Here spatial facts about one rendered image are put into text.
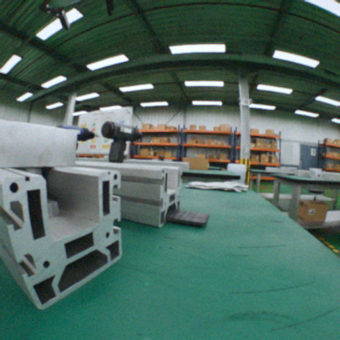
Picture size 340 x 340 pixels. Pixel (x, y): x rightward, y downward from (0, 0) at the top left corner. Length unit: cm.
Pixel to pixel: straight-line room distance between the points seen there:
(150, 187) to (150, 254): 10
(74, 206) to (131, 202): 12
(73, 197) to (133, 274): 8
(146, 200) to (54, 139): 15
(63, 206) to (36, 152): 6
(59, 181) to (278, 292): 21
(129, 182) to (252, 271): 20
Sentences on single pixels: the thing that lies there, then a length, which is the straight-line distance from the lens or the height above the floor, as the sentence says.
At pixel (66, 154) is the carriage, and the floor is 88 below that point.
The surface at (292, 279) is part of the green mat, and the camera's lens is 17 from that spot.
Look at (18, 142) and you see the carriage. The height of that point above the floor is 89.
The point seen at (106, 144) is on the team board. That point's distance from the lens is 369.
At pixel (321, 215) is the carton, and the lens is 262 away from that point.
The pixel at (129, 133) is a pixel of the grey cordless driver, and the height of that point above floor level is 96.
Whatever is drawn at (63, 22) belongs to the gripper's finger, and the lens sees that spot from 39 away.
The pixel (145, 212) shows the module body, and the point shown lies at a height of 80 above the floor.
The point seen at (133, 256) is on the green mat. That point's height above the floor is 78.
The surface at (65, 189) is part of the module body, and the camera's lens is 16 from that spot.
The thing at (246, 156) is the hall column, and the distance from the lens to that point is 595.
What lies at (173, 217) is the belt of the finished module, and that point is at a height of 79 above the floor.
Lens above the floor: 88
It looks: 3 degrees down
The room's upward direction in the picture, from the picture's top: 3 degrees clockwise
